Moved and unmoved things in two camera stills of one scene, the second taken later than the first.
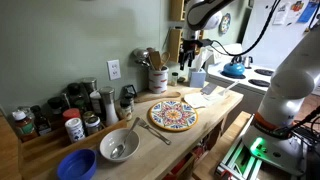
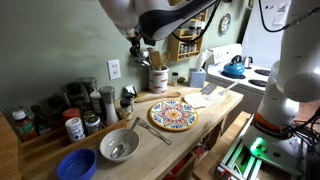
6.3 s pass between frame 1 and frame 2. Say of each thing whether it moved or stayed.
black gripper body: moved
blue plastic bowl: stayed
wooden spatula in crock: stayed
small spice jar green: stayed
